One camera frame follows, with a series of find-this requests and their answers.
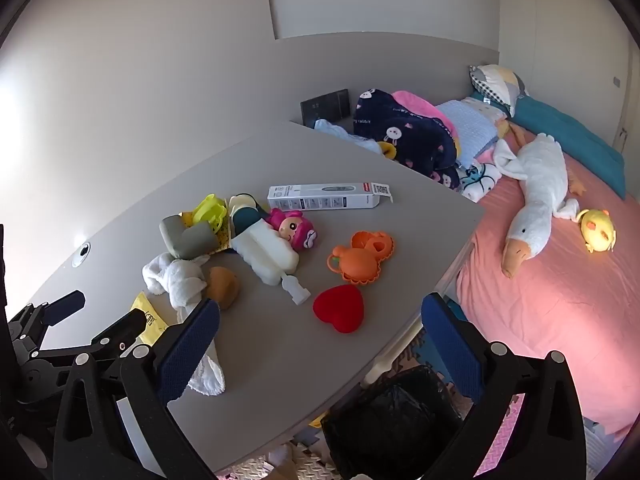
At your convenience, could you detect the white sponge bottle brush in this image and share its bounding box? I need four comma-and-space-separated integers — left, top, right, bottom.
229, 222, 312, 306

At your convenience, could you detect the navy printed fleece blanket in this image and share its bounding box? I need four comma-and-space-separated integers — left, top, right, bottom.
353, 88, 462, 191

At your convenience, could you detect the long white cardboard box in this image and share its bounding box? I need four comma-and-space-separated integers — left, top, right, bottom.
266, 182, 395, 211

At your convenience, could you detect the teal quilt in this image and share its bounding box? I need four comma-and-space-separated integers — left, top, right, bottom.
472, 90, 627, 200

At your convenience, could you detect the light blue folded blanket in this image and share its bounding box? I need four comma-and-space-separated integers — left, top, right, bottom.
434, 99, 501, 169

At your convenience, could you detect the yellow chick plush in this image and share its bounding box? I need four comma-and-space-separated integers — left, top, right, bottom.
574, 208, 617, 254

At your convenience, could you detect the orange plastic pumpkin toy mold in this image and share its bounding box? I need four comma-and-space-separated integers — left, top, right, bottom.
327, 230, 398, 286

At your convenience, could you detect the pink bed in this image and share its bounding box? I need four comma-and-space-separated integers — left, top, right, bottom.
454, 124, 640, 442

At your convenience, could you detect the pink-haired doll head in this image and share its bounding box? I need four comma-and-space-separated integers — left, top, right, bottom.
264, 208, 321, 251

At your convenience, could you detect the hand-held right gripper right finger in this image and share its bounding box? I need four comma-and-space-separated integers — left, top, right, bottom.
420, 292, 586, 480

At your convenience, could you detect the red heart-shaped toy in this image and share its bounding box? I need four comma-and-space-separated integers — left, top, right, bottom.
312, 284, 367, 335

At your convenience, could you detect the white printed cloth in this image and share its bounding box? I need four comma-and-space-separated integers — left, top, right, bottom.
459, 159, 503, 205

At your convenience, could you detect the brown round lump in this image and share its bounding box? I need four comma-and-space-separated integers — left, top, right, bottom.
205, 265, 241, 310

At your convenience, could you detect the light blue cloth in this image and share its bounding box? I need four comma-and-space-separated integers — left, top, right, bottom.
313, 118, 384, 156

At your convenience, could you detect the grey cloth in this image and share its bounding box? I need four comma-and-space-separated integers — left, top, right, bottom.
159, 213, 219, 261

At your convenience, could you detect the yellow-green plastic toy mold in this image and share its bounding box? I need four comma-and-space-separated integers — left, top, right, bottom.
192, 193, 231, 234

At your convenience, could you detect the white goose plush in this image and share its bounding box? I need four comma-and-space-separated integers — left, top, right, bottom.
492, 132, 587, 280

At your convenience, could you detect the black-lined trash bin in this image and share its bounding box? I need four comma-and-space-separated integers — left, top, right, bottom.
320, 364, 464, 480

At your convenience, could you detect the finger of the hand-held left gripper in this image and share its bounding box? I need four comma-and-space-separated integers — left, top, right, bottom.
7, 290, 86, 350
89, 308, 148, 365

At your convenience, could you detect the yellow paper packet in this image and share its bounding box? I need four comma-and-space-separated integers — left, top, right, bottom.
130, 290, 171, 346

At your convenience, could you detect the pink fleece blanket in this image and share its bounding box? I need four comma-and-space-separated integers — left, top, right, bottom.
391, 90, 460, 142

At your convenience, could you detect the teal and cream packaging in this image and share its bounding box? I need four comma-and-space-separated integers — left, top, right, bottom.
227, 192, 269, 237

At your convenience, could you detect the foam puzzle floor mat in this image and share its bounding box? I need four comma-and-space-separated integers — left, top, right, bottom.
219, 332, 640, 480

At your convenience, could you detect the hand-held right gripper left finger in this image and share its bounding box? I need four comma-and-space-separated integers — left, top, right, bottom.
52, 299, 222, 480

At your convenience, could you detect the patchwork checked pillow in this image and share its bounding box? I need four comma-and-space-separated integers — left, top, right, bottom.
468, 64, 530, 119

